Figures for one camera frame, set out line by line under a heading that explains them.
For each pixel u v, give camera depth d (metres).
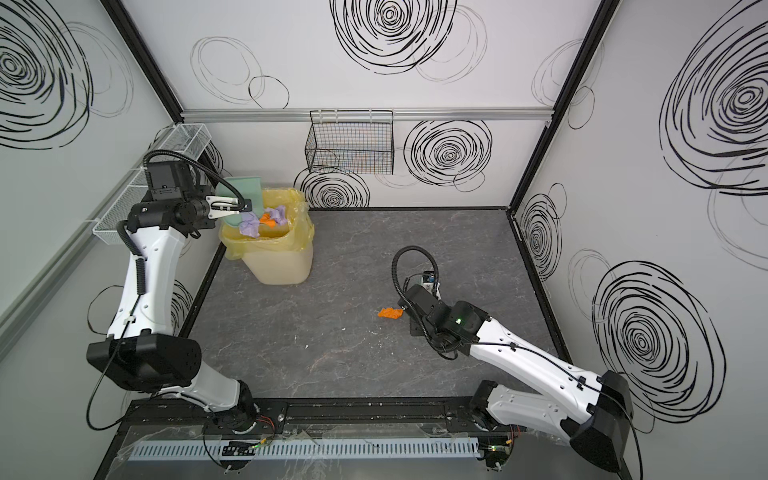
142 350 0.40
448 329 0.50
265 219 0.84
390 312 0.91
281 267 0.94
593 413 0.39
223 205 0.66
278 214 0.85
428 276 0.67
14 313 0.51
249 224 0.82
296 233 0.81
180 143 0.91
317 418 0.75
